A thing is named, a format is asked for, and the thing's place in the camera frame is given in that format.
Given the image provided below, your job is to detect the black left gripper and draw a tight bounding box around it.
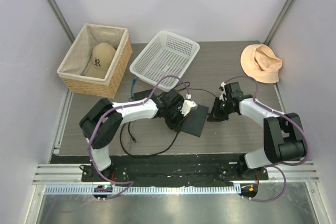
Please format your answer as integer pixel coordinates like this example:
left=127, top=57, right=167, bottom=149
left=164, top=105, right=188, bottom=132

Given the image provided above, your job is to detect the black power cable with plug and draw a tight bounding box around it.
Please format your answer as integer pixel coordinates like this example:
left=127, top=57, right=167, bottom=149
left=172, top=81, right=219, bottom=116

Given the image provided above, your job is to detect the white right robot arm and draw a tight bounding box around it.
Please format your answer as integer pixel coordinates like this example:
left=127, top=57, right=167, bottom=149
left=207, top=82, right=308, bottom=179

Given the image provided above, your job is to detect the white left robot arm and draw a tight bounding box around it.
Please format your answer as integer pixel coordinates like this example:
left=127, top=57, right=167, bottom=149
left=79, top=89, right=195, bottom=182

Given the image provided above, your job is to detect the black power adapter brick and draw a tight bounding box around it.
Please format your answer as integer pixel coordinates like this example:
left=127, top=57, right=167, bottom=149
left=132, top=89, right=155, bottom=101

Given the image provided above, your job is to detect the white plastic mesh basket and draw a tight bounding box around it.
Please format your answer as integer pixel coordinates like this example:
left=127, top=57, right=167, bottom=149
left=129, top=31, right=200, bottom=92

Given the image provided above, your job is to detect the peach bucket hat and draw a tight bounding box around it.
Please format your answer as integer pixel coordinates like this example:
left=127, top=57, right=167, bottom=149
left=240, top=44, right=283, bottom=84

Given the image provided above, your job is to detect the beige baseball cap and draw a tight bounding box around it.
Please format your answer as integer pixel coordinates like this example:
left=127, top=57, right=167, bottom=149
left=84, top=42, right=116, bottom=79

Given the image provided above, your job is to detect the wicker basket with liner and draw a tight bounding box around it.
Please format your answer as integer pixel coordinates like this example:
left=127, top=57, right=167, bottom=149
left=57, top=23, right=133, bottom=98

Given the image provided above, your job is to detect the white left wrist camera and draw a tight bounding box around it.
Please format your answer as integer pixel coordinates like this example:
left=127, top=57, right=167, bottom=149
left=180, top=93, right=198, bottom=116

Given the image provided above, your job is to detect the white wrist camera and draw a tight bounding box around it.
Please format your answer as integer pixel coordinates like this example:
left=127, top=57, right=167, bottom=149
left=180, top=93, right=198, bottom=116
left=219, top=82, right=226, bottom=102

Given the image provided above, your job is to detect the black network switch box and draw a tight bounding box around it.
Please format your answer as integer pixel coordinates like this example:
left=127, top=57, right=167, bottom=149
left=181, top=105, right=209, bottom=137

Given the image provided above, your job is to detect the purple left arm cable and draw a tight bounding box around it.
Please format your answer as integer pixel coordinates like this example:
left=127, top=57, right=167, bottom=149
left=86, top=74, right=192, bottom=200

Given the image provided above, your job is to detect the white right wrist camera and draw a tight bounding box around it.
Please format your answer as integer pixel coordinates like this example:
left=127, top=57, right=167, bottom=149
left=219, top=82, right=226, bottom=102

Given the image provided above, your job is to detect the blue ethernet cable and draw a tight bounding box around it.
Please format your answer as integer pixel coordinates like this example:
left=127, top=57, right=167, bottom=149
left=130, top=77, right=138, bottom=101

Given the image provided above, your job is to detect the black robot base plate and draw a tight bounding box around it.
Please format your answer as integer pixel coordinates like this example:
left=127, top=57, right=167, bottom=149
left=50, top=154, right=268, bottom=187

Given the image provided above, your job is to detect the white slotted cable duct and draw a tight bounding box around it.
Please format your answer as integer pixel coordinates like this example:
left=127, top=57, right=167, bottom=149
left=45, top=184, right=241, bottom=196

